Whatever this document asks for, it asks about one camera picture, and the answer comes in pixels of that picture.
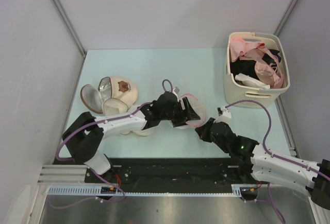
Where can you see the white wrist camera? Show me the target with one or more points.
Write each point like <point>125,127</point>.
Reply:
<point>224,115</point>
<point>175,91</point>

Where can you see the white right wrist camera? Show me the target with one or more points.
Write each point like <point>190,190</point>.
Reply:
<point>224,115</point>

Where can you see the black garment in basket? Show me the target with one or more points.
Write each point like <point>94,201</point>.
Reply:
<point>247,67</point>

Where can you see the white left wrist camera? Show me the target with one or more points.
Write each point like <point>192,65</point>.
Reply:
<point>175,91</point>

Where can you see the white bra in basket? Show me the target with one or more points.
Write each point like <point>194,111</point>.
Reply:
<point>251,82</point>

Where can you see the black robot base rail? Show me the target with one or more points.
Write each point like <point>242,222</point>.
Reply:
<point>132,173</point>

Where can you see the silver brown-rimmed bra cup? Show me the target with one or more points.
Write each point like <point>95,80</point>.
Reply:
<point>91,98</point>

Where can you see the pink bras in basket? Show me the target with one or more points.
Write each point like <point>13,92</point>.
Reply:
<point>243,50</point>

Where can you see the white slotted cable duct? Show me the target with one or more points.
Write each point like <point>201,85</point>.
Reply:
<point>233,190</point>

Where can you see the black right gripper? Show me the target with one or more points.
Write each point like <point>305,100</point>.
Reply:
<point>203,131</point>

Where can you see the cream plastic laundry basket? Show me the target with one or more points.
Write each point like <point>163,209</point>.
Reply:
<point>250,97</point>

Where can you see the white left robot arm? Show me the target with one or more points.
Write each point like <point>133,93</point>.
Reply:
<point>85,134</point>

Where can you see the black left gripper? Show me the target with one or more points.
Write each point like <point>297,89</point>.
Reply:
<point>189,113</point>

